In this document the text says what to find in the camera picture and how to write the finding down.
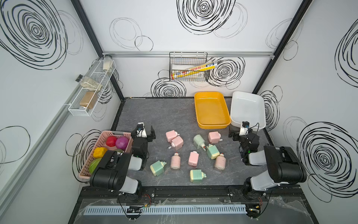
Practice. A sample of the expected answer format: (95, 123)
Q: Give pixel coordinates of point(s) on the green sharpener round centre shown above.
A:
(199, 142)

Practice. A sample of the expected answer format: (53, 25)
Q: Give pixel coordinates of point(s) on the white slotted cable duct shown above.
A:
(167, 210)

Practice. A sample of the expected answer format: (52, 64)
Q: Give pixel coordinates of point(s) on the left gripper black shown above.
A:
(150, 136)

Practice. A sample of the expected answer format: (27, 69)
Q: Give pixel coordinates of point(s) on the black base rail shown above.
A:
(234, 193)

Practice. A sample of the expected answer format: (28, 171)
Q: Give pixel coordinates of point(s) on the white wire wall shelf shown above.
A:
(97, 73)

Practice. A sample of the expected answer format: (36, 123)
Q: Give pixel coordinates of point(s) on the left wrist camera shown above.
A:
(140, 130)

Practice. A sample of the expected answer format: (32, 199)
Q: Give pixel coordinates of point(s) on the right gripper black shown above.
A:
(236, 135)

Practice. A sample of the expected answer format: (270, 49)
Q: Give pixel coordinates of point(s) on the black wire wall basket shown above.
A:
(180, 64)

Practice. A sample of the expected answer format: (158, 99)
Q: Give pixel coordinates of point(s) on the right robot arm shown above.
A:
(283, 166)

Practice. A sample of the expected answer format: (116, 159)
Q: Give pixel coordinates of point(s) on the yellow toy pepper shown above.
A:
(99, 152)

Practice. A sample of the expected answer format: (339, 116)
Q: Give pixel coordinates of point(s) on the glass jar on shelf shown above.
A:
(107, 62)

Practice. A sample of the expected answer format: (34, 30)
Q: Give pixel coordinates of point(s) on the yellow toothpaste box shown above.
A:
(194, 70)

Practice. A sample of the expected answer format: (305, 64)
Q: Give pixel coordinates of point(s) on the pink sharpener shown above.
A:
(214, 137)
(176, 143)
(170, 135)
(220, 162)
(193, 159)
(175, 161)

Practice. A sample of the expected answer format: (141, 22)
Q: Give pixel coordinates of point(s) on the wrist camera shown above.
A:
(244, 129)
(140, 130)

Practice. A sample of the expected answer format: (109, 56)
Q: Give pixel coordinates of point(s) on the white plastic tray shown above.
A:
(247, 107)

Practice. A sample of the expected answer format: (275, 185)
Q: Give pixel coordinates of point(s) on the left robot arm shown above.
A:
(111, 172)

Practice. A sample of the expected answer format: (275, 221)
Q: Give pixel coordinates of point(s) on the green toy cabbage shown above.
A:
(93, 165)

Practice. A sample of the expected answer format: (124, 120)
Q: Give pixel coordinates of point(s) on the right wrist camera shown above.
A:
(244, 129)

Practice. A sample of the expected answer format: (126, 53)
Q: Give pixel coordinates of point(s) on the clear bottle on shelf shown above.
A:
(89, 83)

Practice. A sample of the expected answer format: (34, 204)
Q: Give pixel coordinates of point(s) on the purple toy fruit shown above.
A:
(122, 142)

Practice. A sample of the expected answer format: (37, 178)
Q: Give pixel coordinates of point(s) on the yellow plastic tray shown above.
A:
(211, 110)

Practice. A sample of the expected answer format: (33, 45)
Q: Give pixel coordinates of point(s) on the green sharpener bottom centre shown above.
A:
(197, 175)

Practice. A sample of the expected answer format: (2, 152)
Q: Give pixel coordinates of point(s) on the red toy fruit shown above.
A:
(111, 141)

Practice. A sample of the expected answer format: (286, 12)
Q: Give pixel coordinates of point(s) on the green sharpener centre right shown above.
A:
(212, 152)

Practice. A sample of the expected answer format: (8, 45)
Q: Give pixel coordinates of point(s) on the pink plastic basket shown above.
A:
(104, 142)

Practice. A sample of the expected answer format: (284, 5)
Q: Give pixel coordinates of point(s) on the green sharpener bottom left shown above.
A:
(157, 168)

